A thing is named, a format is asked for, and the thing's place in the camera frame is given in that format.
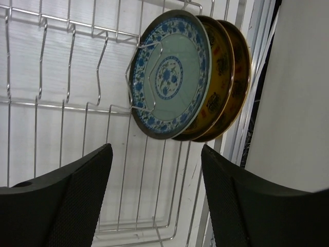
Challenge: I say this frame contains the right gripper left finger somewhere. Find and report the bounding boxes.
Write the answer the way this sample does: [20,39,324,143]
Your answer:
[1,144,113,246]

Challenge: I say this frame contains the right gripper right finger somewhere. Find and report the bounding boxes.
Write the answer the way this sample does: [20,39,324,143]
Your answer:
[201,145,328,246]

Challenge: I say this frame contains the yellow plate with black symbols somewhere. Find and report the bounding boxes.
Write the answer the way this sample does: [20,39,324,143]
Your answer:
[173,15,234,142]

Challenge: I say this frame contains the blue floral plate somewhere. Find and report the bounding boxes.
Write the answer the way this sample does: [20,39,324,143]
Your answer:
[129,10,212,139]

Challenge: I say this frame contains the silver wire dish rack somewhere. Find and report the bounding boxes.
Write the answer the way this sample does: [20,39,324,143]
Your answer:
[0,0,245,247]

